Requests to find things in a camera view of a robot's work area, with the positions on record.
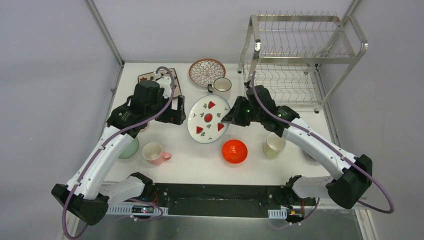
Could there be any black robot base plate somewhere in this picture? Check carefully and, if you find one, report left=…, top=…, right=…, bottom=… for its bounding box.
left=137, top=183, right=316, bottom=218

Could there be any brown petal pattern plate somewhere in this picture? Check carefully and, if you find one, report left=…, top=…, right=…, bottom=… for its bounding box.
left=188, top=58, right=226, bottom=87

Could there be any orange bowl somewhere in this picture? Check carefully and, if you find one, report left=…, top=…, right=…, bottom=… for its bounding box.
left=221, top=139, right=248, bottom=164

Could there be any pink mug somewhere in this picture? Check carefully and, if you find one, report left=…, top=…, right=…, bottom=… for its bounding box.
left=142, top=142, right=172, bottom=166

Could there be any brown dish under right arm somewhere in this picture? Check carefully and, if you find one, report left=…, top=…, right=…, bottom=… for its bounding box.
left=302, top=151, right=317, bottom=163

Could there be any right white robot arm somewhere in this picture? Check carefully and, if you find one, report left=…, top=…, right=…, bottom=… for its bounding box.
left=222, top=85, right=373, bottom=209

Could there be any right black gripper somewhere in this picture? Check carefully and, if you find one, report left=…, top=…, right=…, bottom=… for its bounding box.
left=222, top=95, right=264, bottom=127

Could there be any square floral plate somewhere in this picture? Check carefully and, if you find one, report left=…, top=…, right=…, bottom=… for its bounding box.
left=137, top=68, right=182, bottom=99

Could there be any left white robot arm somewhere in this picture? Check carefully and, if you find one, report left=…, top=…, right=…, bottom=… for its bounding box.
left=51, top=77, right=186, bottom=226

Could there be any beige cup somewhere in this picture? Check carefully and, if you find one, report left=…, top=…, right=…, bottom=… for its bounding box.
left=139, top=122, right=150, bottom=133

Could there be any mint green bowl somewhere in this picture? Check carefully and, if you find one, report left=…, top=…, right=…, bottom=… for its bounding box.
left=118, top=138, right=139, bottom=159

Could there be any pale yellow mug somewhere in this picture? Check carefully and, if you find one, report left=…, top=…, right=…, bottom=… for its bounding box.
left=262, top=133, right=287, bottom=159

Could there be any watermelon pattern round plate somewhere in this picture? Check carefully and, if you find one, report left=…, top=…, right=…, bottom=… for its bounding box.
left=187, top=95, right=230, bottom=144

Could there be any steel two-tier dish rack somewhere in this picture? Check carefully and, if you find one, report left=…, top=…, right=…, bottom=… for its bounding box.
left=237, top=12, right=368, bottom=113

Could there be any white mug black handle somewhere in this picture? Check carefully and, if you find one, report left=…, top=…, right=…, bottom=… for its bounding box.
left=207, top=77, right=233, bottom=101

